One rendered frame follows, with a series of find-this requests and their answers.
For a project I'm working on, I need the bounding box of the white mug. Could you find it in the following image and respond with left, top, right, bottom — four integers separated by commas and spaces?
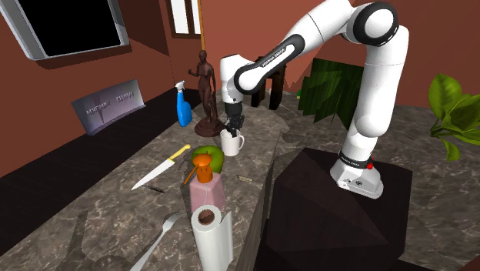
219, 129, 245, 157

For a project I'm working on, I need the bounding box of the brown human figure statue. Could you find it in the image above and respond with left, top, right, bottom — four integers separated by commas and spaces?
188, 49, 226, 138

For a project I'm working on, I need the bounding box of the green apple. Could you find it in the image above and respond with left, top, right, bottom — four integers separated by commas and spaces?
191, 145, 225, 174

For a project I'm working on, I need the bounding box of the dark wooden chair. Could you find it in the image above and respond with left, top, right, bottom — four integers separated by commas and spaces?
250, 55, 288, 111

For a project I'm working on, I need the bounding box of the blue spray bottle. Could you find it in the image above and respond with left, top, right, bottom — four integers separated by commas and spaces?
175, 80, 193, 128

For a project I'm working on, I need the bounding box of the pink soap dispenser orange pump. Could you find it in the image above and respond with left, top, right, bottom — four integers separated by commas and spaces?
183, 151, 226, 213

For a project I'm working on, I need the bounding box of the dark green leafy plant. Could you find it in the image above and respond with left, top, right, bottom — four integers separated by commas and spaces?
298, 57, 365, 131

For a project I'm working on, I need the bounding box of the grey lettered sign panel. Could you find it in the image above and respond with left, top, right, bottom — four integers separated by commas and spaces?
71, 79, 147, 136

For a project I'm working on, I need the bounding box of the white paper towel roll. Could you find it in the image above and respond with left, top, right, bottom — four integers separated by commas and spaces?
190, 204, 235, 271

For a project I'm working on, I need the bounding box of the dark robot stand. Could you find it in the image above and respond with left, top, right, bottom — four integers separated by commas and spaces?
253, 146, 414, 271

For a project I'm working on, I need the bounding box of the silver fork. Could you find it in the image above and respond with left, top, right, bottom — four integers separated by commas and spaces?
128, 211, 184, 271

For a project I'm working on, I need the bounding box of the light green leafy plant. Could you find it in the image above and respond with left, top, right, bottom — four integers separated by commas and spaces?
428, 72, 480, 162

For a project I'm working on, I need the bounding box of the yellow-handled kitchen knife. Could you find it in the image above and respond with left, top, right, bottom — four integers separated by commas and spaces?
131, 144, 192, 191

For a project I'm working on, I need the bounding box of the window with brown frame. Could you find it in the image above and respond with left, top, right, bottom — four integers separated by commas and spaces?
165, 0, 203, 39

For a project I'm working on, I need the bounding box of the wall-mounted black television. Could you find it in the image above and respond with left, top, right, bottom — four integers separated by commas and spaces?
0, 0, 130, 62

